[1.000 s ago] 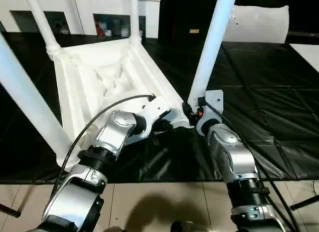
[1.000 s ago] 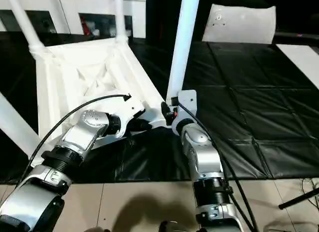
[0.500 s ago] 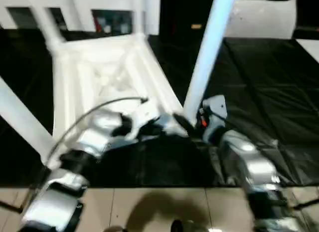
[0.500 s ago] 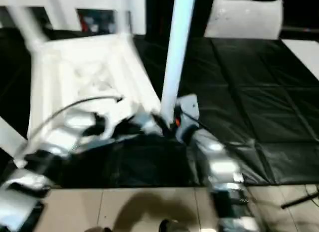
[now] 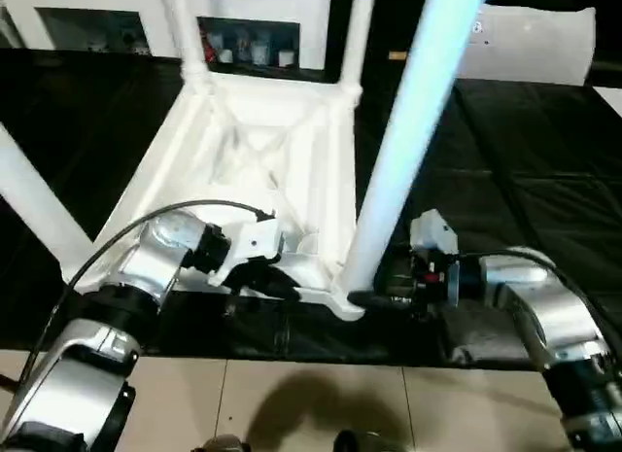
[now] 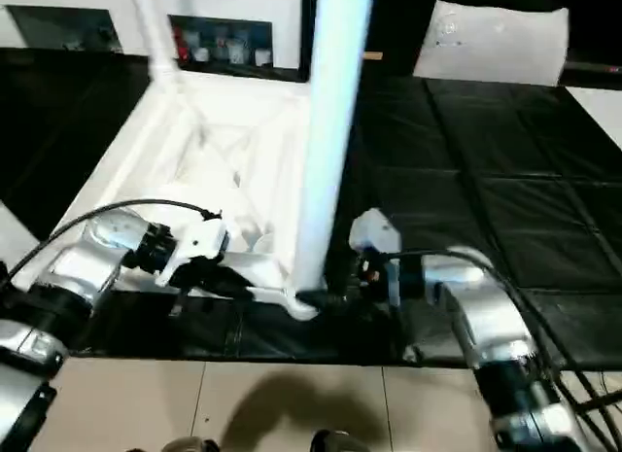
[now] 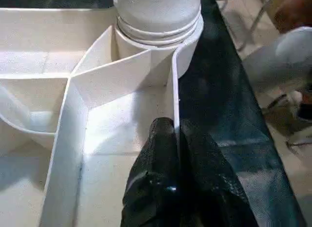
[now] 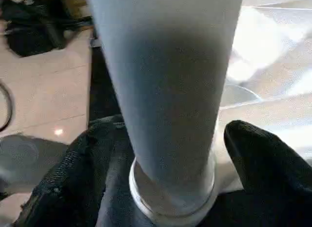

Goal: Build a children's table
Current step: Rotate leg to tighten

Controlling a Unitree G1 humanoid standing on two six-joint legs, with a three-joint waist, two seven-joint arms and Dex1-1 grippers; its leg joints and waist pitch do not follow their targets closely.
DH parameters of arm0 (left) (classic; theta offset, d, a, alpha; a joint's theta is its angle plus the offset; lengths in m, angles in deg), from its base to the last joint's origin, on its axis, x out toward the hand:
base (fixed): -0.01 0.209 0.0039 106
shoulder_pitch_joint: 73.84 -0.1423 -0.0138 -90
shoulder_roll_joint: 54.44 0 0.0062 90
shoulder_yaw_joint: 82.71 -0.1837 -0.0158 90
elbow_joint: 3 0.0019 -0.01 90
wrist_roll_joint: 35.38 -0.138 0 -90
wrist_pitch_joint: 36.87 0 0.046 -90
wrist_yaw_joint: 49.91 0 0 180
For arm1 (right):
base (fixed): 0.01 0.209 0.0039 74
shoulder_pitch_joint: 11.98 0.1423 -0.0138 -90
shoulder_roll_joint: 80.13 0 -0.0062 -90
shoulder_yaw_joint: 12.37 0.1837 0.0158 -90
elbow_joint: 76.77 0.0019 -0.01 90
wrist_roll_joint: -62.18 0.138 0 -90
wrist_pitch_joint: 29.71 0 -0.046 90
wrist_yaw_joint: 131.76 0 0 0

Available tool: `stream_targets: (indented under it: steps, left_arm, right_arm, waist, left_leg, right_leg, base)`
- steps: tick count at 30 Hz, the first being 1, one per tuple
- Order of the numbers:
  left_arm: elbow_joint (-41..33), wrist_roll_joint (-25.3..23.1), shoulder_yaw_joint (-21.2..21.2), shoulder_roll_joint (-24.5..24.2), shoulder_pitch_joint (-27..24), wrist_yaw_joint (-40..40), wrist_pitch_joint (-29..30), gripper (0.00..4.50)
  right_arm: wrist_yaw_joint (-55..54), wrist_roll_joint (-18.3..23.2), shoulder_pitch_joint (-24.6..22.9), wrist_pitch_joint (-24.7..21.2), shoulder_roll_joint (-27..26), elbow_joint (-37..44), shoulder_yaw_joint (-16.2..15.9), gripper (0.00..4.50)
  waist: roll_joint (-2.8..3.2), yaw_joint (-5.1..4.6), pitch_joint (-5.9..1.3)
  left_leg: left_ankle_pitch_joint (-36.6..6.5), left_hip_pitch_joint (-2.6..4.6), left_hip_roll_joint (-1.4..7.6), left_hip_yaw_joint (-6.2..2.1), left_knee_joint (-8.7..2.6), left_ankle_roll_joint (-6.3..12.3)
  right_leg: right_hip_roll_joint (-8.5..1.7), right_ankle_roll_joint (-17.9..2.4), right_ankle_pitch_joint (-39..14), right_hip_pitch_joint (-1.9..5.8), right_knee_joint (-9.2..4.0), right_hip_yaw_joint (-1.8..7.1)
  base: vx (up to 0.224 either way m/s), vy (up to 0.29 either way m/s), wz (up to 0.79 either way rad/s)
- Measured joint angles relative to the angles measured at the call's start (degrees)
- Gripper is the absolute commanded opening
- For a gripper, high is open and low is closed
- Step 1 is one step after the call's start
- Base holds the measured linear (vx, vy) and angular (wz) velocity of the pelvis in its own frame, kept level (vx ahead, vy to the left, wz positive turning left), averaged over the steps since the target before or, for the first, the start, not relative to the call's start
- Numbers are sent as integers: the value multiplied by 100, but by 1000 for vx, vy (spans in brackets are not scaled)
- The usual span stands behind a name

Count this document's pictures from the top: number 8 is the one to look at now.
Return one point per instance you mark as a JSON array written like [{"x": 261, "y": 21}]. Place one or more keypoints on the black work mat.
[{"x": 102, "y": 90}]

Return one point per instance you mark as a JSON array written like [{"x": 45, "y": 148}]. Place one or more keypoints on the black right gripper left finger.
[{"x": 68, "y": 178}]

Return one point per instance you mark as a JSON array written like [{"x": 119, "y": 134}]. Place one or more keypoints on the white plastic table top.
[{"x": 268, "y": 66}]

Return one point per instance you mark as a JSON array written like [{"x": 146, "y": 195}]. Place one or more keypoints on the white plastic table leg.
[{"x": 170, "y": 90}]

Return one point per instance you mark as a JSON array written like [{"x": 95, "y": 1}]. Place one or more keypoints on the dark bulky floor object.
[{"x": 31, "y": 34}]

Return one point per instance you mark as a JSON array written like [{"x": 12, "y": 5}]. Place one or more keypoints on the grey round floor object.
[{"x": 17, "y": 158}]

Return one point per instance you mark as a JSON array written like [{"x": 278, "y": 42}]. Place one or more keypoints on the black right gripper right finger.
[{"x": 280, "y": 178}]

